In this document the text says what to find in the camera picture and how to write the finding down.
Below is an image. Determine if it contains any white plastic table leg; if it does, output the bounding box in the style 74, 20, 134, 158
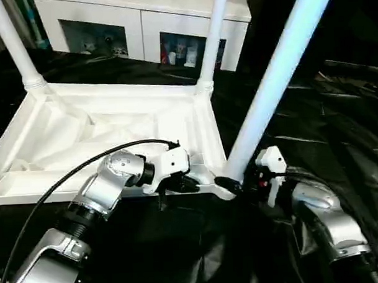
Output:
0, 0, 48, 94
218, 0, 344, 184
193, 0, 234, 95

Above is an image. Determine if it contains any black table mat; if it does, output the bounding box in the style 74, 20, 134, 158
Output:
0, 35, 378, 283

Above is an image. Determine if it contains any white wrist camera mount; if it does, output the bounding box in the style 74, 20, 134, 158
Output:
142, 143, 192, 196
253, 145, 287, 207

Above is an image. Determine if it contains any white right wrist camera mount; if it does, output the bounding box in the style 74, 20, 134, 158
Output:
253, 145, 287, 207

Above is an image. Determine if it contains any white plastic table top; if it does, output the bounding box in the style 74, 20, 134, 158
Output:
0, 76, 239, 210

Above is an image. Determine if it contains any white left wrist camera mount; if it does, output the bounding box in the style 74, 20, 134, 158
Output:
142, 143, 192, 196

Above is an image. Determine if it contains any white glass-door cabinet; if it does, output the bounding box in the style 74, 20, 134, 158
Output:
34, 0, 255, 79

